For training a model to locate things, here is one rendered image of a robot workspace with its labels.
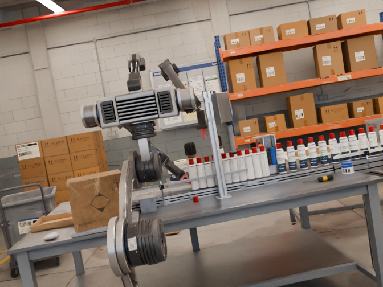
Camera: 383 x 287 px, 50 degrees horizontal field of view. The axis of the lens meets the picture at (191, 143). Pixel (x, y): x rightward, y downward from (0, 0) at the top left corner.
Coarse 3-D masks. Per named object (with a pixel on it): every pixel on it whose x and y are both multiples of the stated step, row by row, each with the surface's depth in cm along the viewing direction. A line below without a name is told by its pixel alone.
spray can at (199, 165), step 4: (200, 160) 265; (196, 164) 267; (200, 164) 265; (200, 168) 264; (200, 172) 265; (204, 172) 266; (200, 176) 265; (200, 180) 265; (204, 180) 265; (200, 184) 266; (204, 184) 265; (200, 188) 267
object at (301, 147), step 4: (300, 140) 271; (300, 144) 271; (300, 148) 271; (304, 148) 271; (300, 152) 271; (304, 152) 271; (300, 156) 272; (304, 156) 271; (300, 160) 272; (304, 160) 271; (300, 164) 273; (304, 164) 271; (300, 168) 273; (304, 168) 271
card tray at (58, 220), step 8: (48, 216) 271; (56, 216) 271; (64, 216) 272; (32, 224) 249; (40, 224) 245; (48, 224) 246; (56, 224) 246; (64, 224) 247; (72, 224) 247; (32, 232) 245
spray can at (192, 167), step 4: (192, 160) 265; (192, 164) 265; (192, 168) 264; (192, 172) 264; (196, 172) 265; (192, 176) 264; (196, 176) 265; (196, 180) 265; (192, 184) 265; (196, 184) 265; (192, 188) 266; (196, 188) 265
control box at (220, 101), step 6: (216, 96) 248; (222, 96) 254; (216, 102) 248; (222, 102) 253; (228, 102) 260; (216, 108) 249; (222, 108) 252; (228, 108) 259; (216, 114) 249; (222, 114) 251; (228, 114) 258; (216, 120) 250; (222, 120) 250; (228, 120) 257
